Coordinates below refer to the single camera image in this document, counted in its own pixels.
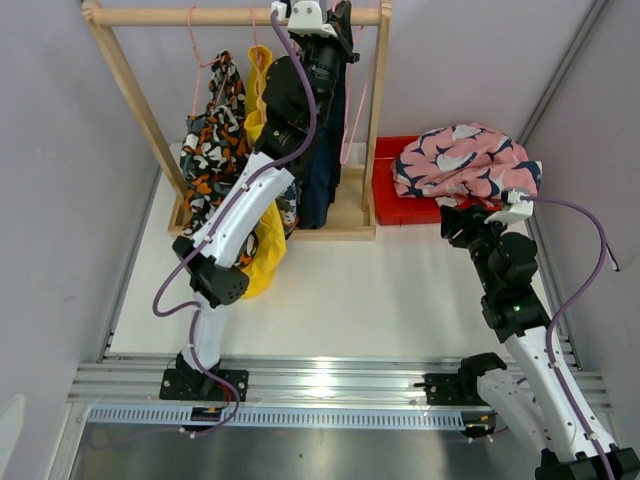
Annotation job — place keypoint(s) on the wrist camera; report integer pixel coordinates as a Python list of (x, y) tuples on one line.
[(517, 206), (304, 18)]

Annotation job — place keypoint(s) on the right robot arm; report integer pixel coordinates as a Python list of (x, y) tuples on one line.
[(546, 412)]

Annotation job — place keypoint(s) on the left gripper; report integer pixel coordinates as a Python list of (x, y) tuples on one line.
[(341, 22)]

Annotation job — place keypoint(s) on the pink wire hanger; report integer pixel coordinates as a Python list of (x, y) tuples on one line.
[(257, 59), (352, 115), (202, 64)]

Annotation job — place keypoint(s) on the pink whale print shorts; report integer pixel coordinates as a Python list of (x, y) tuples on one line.
[(463, 162)]

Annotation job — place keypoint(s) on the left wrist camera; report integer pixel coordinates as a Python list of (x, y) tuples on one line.
[(304, 18)]

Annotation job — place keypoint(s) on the blue orange patterned shorts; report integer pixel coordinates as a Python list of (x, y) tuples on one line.
[(287, 205)]

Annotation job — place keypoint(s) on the slotted cable duct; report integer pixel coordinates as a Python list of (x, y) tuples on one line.
[(182, 416)]

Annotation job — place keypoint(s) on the black orange camouflage shorts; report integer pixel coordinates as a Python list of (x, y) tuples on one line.
[(216, 149)]

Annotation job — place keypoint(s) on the navy blue shorts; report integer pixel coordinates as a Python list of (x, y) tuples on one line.
[(318, 187)]

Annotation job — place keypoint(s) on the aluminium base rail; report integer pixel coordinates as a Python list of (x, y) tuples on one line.
[(273, 381)]

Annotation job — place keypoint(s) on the red plastic tray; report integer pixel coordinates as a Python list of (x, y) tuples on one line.
[(395, 210)]

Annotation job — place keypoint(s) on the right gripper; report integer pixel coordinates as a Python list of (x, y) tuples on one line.
[(469, 220)]

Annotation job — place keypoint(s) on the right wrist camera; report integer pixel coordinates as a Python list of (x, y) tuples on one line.
[(517, 206)]

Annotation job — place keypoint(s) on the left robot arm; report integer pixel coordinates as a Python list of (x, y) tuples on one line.
[(299, 96)]

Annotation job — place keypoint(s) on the yellow shorts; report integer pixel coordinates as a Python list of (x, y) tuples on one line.
[(267, 240)]

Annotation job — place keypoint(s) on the wooden clothes rack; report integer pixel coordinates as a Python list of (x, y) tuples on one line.
[(352, 216)]

